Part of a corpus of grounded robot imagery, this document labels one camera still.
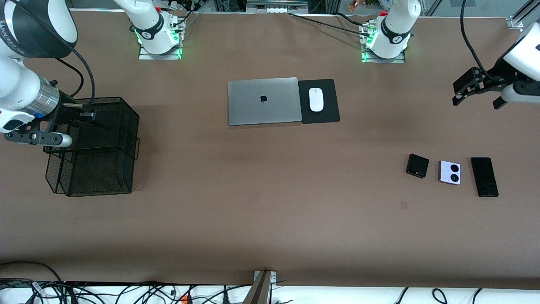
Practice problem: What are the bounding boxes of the long black smartphone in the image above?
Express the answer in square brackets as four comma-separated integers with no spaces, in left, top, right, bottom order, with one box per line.
[470,157,500,198]

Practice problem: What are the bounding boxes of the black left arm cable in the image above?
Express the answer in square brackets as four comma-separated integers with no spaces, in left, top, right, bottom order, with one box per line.
[460,0,496,83]

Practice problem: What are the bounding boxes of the tangled black cables bundle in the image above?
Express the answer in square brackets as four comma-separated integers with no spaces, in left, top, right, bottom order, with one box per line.
[63,281,254,304]

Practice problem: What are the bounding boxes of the grey power strip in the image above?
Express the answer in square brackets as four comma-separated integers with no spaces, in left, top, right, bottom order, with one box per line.
[247,0,308,14]

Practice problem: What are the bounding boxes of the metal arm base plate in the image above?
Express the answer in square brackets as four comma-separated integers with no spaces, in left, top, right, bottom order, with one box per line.
[138,21,186,60]
[359,21,406,64]

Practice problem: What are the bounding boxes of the lavender white flip phone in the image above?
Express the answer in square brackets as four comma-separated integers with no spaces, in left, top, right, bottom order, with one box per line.
[438,160,462,186]

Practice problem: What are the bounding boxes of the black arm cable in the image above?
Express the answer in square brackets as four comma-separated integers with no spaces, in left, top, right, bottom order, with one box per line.
[0,0,97,111]
[460,0,496,83]

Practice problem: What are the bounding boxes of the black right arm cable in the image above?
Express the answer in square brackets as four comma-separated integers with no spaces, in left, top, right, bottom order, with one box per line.
[0,0,97,111]

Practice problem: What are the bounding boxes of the aluminium frame profile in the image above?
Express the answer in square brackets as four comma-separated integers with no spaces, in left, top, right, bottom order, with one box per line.
[506,0,540,30]

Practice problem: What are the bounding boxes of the silver closed laptop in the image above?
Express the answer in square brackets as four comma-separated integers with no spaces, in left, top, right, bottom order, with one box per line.
[228,77,303,126]

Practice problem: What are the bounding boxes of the aluminium camera post bracket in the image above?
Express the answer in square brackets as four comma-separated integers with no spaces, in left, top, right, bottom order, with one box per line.
[243,270,278,304]

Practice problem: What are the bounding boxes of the black wire mesh organizer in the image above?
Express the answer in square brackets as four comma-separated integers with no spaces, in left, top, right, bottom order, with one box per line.
[43,97,140,198]

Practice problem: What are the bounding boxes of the black square flip phone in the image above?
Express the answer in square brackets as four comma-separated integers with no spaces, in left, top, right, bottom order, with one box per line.
[406,154,430,179]

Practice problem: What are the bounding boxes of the black table cable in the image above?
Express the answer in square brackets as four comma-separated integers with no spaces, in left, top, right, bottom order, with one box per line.
[333,12,368,26]
[288,12,374,38]

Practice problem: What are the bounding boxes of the thick black floor cable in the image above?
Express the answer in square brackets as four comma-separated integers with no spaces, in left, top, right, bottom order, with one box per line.
[0,261,66,304]

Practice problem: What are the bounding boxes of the white computer mouse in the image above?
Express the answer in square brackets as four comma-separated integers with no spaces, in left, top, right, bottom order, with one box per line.
[309,87,324,113]

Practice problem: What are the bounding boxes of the black mouse pad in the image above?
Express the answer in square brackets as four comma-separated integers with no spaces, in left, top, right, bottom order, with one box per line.
[298,79,341,125]

